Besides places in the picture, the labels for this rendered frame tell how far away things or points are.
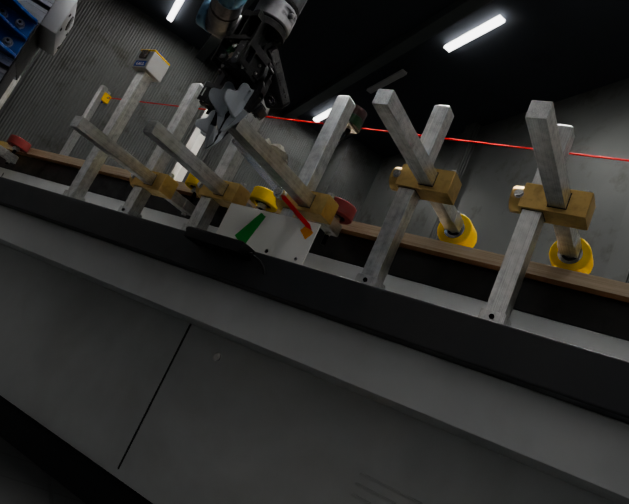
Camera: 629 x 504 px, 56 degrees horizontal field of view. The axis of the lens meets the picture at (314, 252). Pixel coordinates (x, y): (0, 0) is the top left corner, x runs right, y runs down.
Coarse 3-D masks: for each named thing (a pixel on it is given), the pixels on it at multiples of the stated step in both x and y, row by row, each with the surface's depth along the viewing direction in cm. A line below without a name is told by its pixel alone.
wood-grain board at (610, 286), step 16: (0, 144) 240; (48, 160) 222; (64, 160) 213; (80, 160) 209; (112, 176) 200; (128, 176) 192; (256, 208) 161; (352, 224) 144; (368, 224) 142; (416, 240) 134; (432, 240) 132; (448, 256) 130; (464, 256) 127; (480, 256) 125; (496, 256) 124; (528, 272) 119; (544, 272) 118; (560, 272) 116; (576, 272) 115; (576, 288) 116; (592, 288) 112; (608, 288) 111; (624, 288) 110
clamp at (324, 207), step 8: (312, 192) 128; (280, 200) 131; (320, 200) 126; (328, 200) 125; (280, 208) 133; (288, 208) 130; (296, 208) 128; (304, 208) 127; (312, 208) 126; (320, 208) 125; (328, 208) 126; (336, 208) 128; (304, 216) 130; (312, 216) 128; (320, 216) 125; (328, 216) 127; (328, 224) 128
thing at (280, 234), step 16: (240, 208) 135; (224, 224) 136; (240, 224) 133; (272, 224) 129; (288, 224) 127; (320, 224) 123; (256, 240) 129; (272, 240) 127; (288, 240) 125; (304, 240) 123; (272, 256) 125; (288, 256) 123; (304, 256) 121
